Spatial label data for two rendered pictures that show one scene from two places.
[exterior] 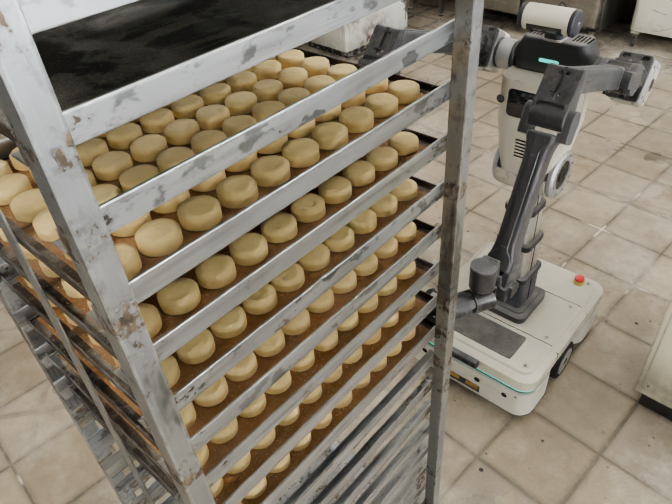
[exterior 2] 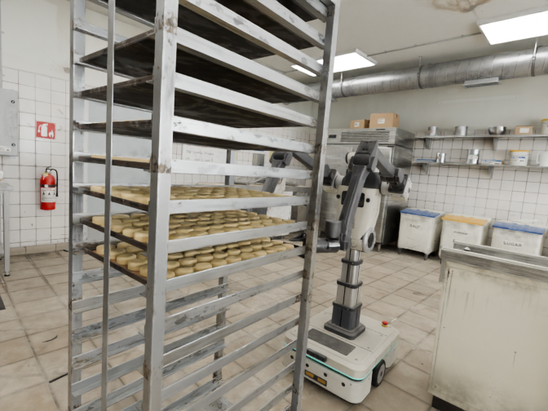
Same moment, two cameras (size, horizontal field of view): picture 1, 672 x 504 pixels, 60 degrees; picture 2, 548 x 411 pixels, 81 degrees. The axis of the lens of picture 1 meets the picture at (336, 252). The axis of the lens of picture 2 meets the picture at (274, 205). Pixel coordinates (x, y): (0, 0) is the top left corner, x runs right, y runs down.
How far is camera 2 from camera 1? 0.70 m
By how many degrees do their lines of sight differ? 33
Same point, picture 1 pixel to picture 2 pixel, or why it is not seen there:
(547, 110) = (361, 155)
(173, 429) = (167, 117)
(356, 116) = not seen: hidden behind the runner
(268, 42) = not seen: outside the picture
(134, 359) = (165, 48)
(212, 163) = (222, 13)
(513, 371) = (349, 363)
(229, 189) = not seen: hidden behind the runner
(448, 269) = (315, 199)
